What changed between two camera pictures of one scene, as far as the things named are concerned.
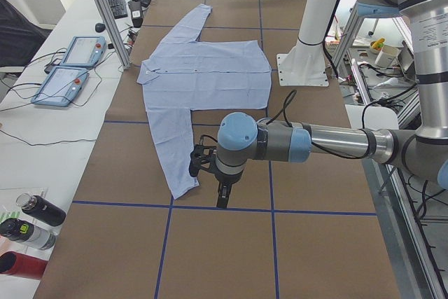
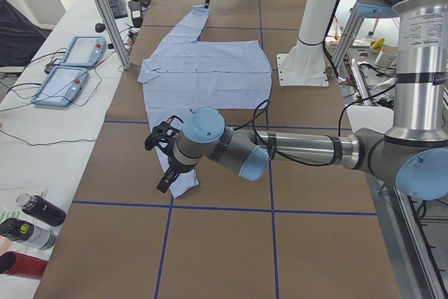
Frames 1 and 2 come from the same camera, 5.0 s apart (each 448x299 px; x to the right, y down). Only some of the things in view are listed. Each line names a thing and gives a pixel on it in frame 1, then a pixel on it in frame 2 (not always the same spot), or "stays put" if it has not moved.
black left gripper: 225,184 → 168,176
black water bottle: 41,209 stays put
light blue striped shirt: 187,73 stays put
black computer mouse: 100,27 stays put
